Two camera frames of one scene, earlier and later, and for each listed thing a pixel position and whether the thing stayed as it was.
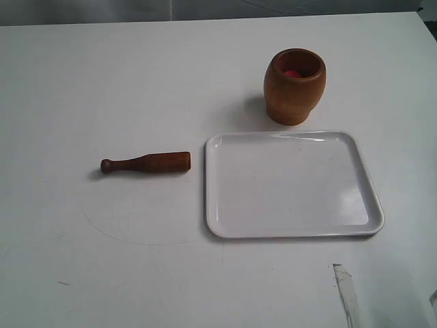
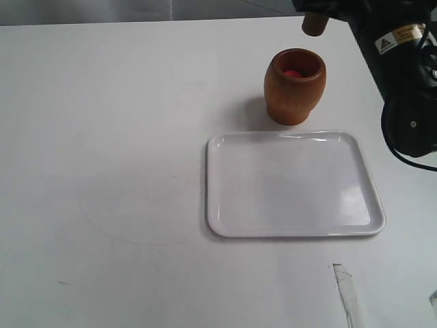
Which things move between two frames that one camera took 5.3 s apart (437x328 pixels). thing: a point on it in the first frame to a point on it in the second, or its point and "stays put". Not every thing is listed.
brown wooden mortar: (293, 82) stays put
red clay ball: (292, 74) stays put
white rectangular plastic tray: (288, 183) stays put
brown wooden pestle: (150, 162) to (314, 24)
